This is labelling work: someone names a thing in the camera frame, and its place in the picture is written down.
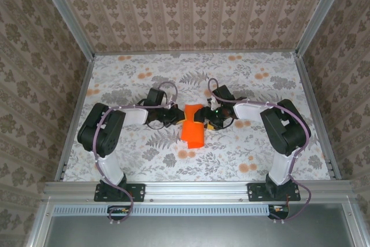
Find orange cloth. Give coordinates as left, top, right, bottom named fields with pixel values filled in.
left=181, top=104, right=205, bottom=149

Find grey sheet metal panel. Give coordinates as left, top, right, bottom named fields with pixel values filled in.
left=43, top=215, right=352, bottom=247

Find floral patterned table cover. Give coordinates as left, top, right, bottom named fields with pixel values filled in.
left=62, top=53, right=332, bottom=183

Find black connector board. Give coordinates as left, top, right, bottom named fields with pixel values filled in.
left=268, top=204, right=290, bottom=220
left=107, top=205, right=131, bottom=220

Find right gripper thin black cable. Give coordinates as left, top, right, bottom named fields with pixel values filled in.
left=222, top=113, right=241, bottom=128

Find gripper thin black cable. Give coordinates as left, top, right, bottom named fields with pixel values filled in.
left=146, top=119, right=166, bottom=131
left=222, top=113, right=241, bottom=128

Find left gripper thin black cable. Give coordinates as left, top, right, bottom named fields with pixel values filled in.
left=146, top=119, right=166, bottom=131

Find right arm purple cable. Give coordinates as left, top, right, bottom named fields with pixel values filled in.
left=208, top=78, right=312, bottom=224

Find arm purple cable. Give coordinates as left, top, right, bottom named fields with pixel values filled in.
left=208, top=78, right=312, bottom=224
left=91, top=81, right=179, bottom=226

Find thin aluminium table rail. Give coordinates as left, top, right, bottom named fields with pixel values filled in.
left=94, top=50, right=298, bottom=56

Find wide aluminium mounting rail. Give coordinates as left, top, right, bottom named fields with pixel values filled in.
left=43, top=181, right=355, bottom=201

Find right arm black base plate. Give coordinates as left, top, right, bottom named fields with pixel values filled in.
left=247, top=182, right=301, bottom=202

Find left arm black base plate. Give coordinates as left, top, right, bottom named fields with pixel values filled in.
left=94, top=182, right=146, bottom=202

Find grey slotted cable duct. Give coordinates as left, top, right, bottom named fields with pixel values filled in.
left=53, top=204, right=275, bottom=216

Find aluminium table side rail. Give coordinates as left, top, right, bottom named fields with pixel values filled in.
left=54, top=56, right=96, bottom=183
left=293, top=53, right=342, bottom=180

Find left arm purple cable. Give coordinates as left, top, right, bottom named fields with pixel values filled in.
left=91, top=81, right=179, bottom=226

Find aluminium frame post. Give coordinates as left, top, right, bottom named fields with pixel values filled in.
left=296, top=0, right=352, bottom=57
left=34, top=0, right=96, bottom=60

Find aluminium lower frame rail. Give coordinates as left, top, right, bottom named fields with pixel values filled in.
left=342, top=197, right=368, bottom=247
left=25, top=197, right=56, bottom=247

